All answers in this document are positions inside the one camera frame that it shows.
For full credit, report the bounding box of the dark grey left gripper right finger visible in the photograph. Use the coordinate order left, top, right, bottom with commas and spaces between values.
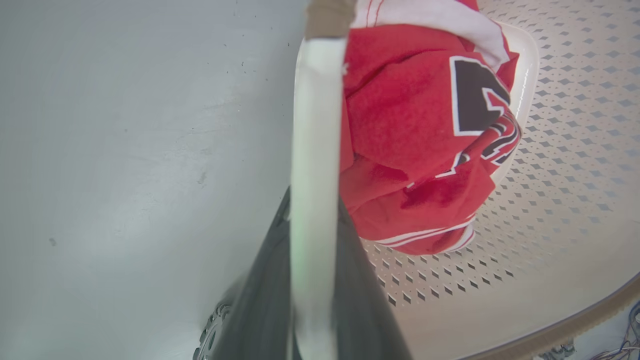
332, 196, 414, 360

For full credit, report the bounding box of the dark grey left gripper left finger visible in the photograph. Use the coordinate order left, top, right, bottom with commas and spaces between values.
209, 187, 294, 360

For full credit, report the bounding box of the white perforated laundry basket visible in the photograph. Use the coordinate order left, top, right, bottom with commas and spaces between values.
289, 0, 640, 360

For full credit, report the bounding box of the grey toothed round part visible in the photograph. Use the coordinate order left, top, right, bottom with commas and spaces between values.
192, 302, 232, 360

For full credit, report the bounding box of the red jersey with black number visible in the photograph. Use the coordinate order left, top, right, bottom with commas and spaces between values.
339, 0, 524, 257

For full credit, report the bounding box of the thin coloured cable bundle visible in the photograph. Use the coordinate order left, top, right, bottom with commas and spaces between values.
590, 300, 640, 360

